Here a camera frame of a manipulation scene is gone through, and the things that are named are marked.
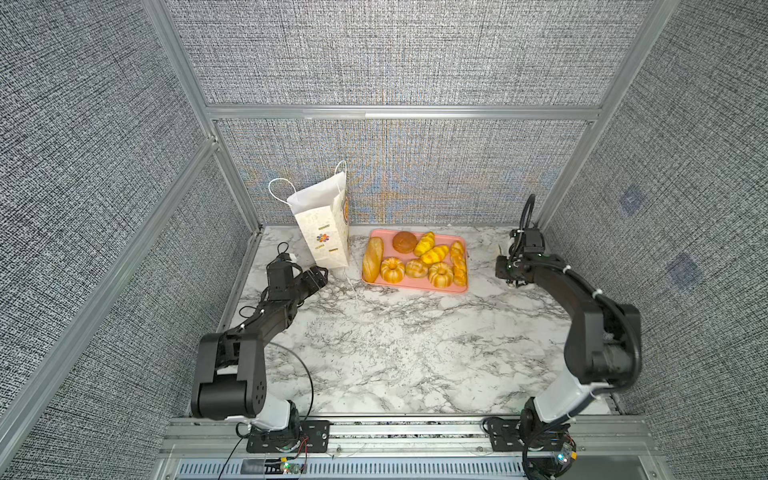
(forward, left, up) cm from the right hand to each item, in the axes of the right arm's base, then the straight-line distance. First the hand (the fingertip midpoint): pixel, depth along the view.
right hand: (506, 266), depth 94 cm
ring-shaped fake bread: (+1, +20, -6) cm, 21 cm away
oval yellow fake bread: (+15, +24, -6) cm, 29 cm away
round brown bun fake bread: (+16, +31, -5) cm, 36 cm away
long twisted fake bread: (+8, +12, -8) cm, 17 cm away
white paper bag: (+8, +57, +15) cm, 59 cm away
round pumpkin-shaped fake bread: (+2, +36, -5) cm, 36 cm away
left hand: (-3, +58, +1) cm, 59 cm away
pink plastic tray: (+9, +27, -7) cm, 29 cm away
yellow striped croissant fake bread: (+10, +21, -6) cm, 24 cm away
